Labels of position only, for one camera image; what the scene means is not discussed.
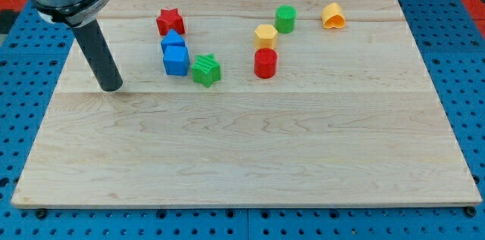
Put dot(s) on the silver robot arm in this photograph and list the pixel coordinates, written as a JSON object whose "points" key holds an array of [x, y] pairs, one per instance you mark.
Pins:
{"points": [[81, 17]]}

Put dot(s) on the green star block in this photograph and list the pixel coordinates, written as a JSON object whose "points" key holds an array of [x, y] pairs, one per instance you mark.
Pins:
{"points": [[206, 70]]}

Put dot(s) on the blue pentagon block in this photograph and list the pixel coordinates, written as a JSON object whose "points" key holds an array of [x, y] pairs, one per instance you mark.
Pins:
{"points": [[172, 38]]}

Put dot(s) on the yellow hexagon block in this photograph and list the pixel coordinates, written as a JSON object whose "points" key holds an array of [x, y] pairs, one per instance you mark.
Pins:
{"points": [[265, 36]]}

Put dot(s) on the blue cube block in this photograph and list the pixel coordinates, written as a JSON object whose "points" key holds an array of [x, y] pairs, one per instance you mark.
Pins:
{"points": [[176, 60]]}

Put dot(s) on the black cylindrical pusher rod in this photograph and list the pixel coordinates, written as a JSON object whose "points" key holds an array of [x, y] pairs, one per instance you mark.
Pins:
{"points": [[98, 56]]}

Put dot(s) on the light wooden board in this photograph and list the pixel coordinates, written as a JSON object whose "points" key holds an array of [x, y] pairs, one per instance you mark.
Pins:
{"points": [[350, 119]]}

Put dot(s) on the red cylinder block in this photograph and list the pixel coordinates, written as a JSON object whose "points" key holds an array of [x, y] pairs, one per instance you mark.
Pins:
{"points": [[265, 63]]}

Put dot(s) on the green cylinder block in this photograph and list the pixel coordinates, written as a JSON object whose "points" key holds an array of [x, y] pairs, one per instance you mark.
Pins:
{"points": [[285, 18]]}

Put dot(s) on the red star block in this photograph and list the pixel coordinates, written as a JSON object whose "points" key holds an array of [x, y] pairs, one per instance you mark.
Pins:
{"points": [[170, 19]]}

